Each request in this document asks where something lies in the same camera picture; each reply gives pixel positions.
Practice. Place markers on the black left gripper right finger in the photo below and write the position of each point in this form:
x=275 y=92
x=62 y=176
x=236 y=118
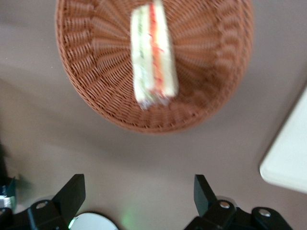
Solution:
x=204 y=194

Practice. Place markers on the brown round wicker basket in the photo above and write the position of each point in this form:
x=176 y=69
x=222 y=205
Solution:
x=96 y=72

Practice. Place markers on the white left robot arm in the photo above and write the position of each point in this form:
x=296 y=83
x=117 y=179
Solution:
x=93 y=222

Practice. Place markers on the cream plastic tray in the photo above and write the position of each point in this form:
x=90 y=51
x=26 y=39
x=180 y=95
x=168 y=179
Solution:
x=287 y=155

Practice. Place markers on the triangle sandwich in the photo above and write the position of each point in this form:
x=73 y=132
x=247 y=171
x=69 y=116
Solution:
x=153 y=48

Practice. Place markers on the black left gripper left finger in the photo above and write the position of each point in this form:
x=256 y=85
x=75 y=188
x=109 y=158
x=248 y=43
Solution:
x=69 y=196

